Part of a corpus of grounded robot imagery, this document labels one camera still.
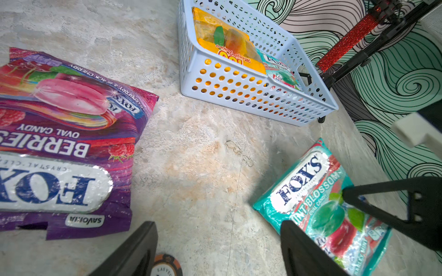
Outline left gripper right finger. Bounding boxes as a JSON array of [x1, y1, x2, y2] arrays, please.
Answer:
[[280, 220, 347, 276]]

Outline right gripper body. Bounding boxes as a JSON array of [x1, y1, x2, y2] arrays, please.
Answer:
[[391, 100, 442, 159]]

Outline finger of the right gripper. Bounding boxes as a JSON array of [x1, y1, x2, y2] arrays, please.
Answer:
[[343, 177, 442, 251]]

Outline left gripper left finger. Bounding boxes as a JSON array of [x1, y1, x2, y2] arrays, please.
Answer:
[[91, 221, 158, 276]]

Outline green Fox's mint bag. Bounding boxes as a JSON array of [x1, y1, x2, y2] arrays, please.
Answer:
[[257, 49, 301, 91], [253, 138, 391, 276]]

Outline purple Fox's berries bag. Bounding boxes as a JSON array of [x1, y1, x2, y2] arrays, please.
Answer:
[[1, 48, 158, 240]]

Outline yellow mango candy bag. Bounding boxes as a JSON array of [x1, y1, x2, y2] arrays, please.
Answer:
[[192, 8, 265, 74]]

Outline light blue plastic basket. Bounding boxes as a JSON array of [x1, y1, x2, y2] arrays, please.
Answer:
[[178, 1, 338, 127]]

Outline black poker chip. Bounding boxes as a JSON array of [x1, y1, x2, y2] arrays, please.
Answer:
[[151, 254, 183, 276]]

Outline red microphone on tripod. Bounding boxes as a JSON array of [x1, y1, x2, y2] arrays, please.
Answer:
[[297, 1, 442, 125]]

